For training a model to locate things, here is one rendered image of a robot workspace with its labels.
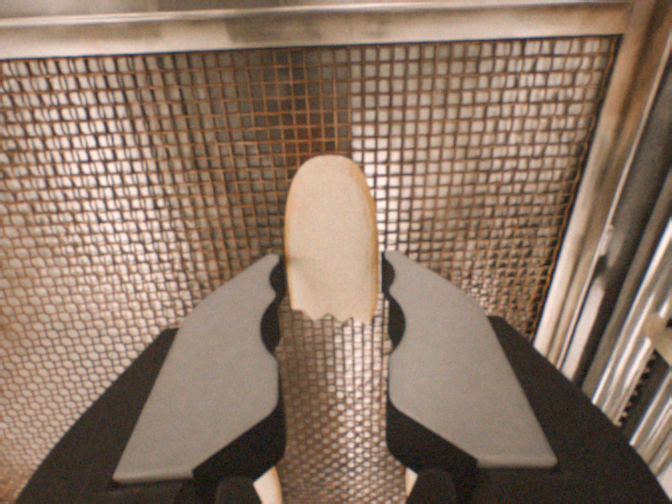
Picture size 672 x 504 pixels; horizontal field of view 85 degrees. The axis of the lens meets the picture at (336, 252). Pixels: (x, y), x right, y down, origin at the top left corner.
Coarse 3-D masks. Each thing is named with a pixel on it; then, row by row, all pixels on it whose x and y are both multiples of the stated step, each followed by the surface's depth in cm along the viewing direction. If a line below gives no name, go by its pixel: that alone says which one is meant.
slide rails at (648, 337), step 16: (656, 304) 24; (656, 320) 25; (640, 336) 25; (656, 336) 25; (640, 352) 26; (624, 368) 27; (640, 368) 27; (624, 384) 27; (608, 400) 28; (624, 400) 28; (656, 400) 28; (608, 416) 29; (640, 416) 29; (656, 416) 28; (640, 432) 29; (656, 432) 29; (640, 448) 30; (656, 448) 30
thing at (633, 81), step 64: (512, 0) 13; (576, 0) 13; (640, 0) 13; (128, 64) 15; (320, 64) 15; (640, 64) 15; (256, 128) 16; (512, 128) 16; (576, 128) 16; (640, 128) 15; (0, 192) 17; (448, 192) 18; (512, 192) 18; (576, 192) 18; (64, 256) 19; (576, 256) 19; (128, 320) 21; (320, 320) 21; (384, 320) 21; (512, 320) 22; (0, 384) 23; (64, 384) 23
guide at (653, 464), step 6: (666, 438) 29; (660, 444) 30; (666, 444) 29; (660, 450) 30; (666, 450) 29; (654, 456) 30; (660, 456) 30; (666, 456) 29; (654, 462) 30; (660, 462) 30; (666, 462) 29; (654, 468) 30; (660, 468) 30; (666, 468) 29; (654, 474) 30; (660, 474) 30
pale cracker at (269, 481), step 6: (270, 474) 27; (276, 474) 28; (258, 480) 27; (264, 480) 27; (270, 480) 27; (276, 480) 28; (258, 486) 27; (264, 486) 27; (270, 486) 27; (276, 486) 28; (258, 492) 28; (264, 492) 28; (270, 492) 28; (276, 492) 28; (264, 498) 28; (270, 498) 28; (276, 498) 28
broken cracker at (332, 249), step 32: (320, 160) 13; (320, 192) 13; (352, 192) 13; (288, 224) 14; (320, 224) 13; (352, 224) 13; (288, 256) 14; (320, 256) 14; (352, 256) 14; (320, 288) 15; (352, 288) 15
